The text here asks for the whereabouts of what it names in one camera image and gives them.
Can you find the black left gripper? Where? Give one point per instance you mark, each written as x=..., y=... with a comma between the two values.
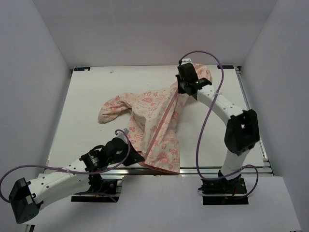
x=133, y=158

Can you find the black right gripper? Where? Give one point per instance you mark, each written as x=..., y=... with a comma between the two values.
x=181, y=90

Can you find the pink cream printed hooded jacket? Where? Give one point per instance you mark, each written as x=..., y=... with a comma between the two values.
x=152, y=126

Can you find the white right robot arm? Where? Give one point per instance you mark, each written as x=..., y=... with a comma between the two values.
x=242, y=130

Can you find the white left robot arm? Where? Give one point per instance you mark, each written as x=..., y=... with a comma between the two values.
x=27, y=198

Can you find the blue label sticker right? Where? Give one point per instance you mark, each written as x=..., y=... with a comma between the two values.
x=225, y=67

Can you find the blue label sticker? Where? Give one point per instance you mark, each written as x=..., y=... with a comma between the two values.
x=225, y=67
x=81, y=69

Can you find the blue label sticker left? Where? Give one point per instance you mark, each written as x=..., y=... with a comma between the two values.
x=81, y=69

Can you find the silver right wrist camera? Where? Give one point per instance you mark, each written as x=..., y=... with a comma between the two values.
x=184, y=61

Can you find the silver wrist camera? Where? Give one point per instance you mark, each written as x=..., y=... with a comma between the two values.
x=184, y=61
x=122, y=134

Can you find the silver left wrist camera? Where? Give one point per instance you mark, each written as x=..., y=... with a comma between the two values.
x=122, y=134

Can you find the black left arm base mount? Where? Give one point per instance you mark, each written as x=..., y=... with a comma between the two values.
x=100, y=191

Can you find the aluminium right table rail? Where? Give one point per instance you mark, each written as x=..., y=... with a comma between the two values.
x=260, y=142

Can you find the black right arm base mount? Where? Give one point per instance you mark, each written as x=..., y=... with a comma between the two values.
x=224, y=190

